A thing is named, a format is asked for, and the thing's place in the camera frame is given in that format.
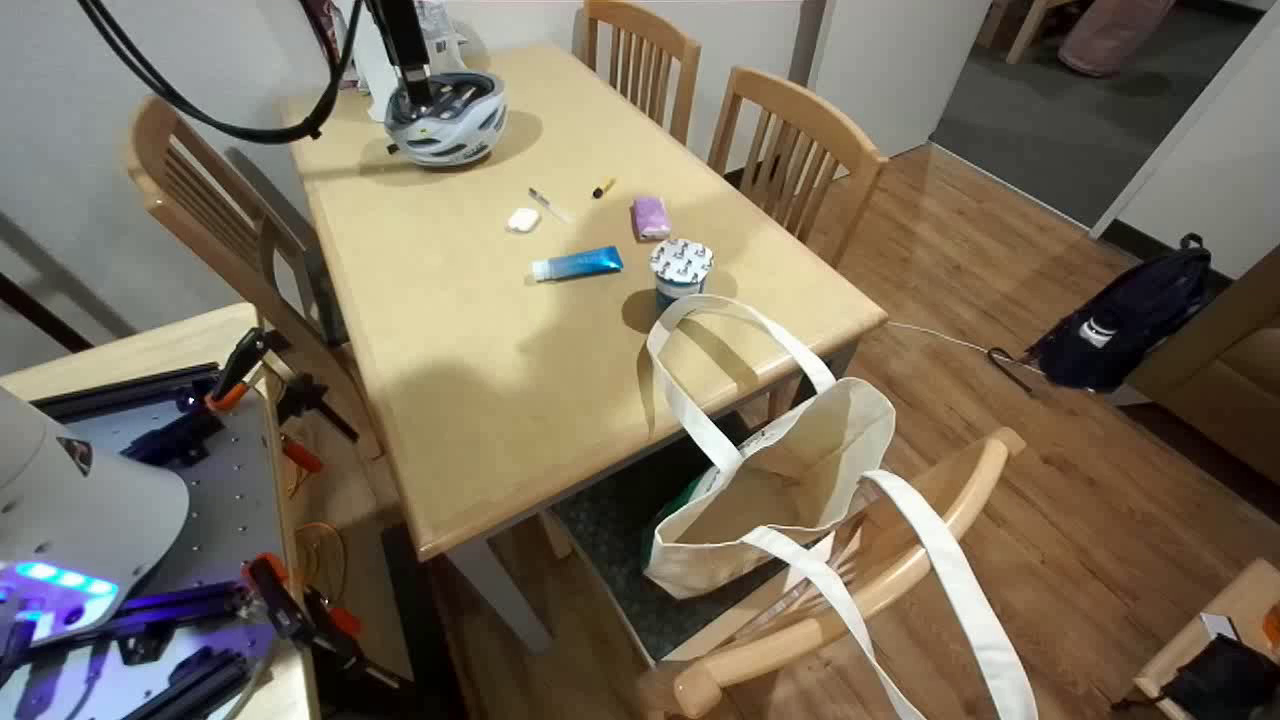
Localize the black backpack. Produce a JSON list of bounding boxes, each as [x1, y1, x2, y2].
[[1026, 230, 1219, 397]]

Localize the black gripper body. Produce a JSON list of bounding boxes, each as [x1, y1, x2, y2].
[[363, 0, 430, 80]]

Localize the black item on box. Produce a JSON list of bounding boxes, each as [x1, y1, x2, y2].
[[1160, 630, 1280, 720]]

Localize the small wooden box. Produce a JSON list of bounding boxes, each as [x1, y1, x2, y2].
[[1131, 557, 1280, 720]]

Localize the purple bar of soap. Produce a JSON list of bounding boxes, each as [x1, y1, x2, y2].
[[627, 190, 675, 242]]

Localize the wooden robot cart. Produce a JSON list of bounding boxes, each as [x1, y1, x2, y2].
[[0, 299, 323, 720]]

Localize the white grey bicycle helmet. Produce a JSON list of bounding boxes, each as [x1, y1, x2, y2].
[[380, 69, 512, 171]]

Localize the thick black cable bundle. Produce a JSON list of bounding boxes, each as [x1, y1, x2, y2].
[[77, 0, 369, 146]]

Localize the wooden slat-back chair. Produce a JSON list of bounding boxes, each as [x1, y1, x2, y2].
[[705, 63, 893, 271], [122, 96, 407, 538], [570, 0, 705, 145]]

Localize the brown wooden cabinet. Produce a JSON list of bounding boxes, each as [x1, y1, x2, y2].
[[1131, 242, 1280, 487]]

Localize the pink fabric object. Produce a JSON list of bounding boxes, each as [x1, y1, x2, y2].
[[1057, 0, 1181, 80]]

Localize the blue tube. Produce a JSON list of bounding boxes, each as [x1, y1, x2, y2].
[[522, 242, 627, 288]]

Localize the cream canvas tote bag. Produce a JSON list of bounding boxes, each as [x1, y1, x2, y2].
[[639, 292, 1038, 720]]

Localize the white cord with black end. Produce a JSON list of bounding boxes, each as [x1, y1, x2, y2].
[[884, 314, 1048, 401]]

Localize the dark grey seat cushion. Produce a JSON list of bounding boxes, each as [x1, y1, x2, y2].
[[546, 437, 793, 666]]

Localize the black mounting rail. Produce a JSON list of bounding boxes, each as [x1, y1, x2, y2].
[[26, 355, 223, 423]]

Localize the white table leg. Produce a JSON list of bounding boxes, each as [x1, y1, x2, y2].
[[443, 531, 555, 655]]

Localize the thin silver pen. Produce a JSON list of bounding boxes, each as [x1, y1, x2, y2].
[[522, 185, 570, 222]]

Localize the light wooden armchair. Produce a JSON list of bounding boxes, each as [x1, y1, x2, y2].
[[636, 423, 1031, 720]]

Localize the white robot base blue lights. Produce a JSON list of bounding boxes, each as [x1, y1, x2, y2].
[[0, 382, 192, 647]]

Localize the black orange clamp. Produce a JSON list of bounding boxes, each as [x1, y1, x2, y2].
[[200, 325, 291, 414], [272, 371, 363, 449], [238, 551, 404, 688]]

